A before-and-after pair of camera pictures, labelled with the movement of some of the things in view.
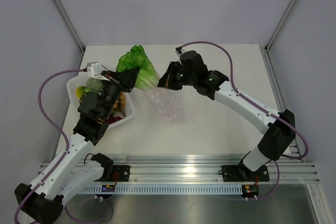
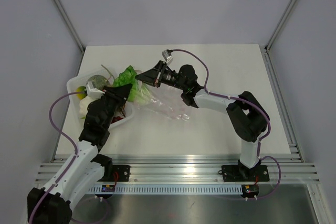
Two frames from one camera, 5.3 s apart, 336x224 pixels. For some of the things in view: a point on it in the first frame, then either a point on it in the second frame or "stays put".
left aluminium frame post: x=62 y=11 stays put
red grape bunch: x=112 y=119 stays put
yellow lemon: x=80 y=91 stays put
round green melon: x=94 y=84 stays put
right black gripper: x=167 y=81 to x=154 y=77
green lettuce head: x=148 y=77 to x=139 y=93
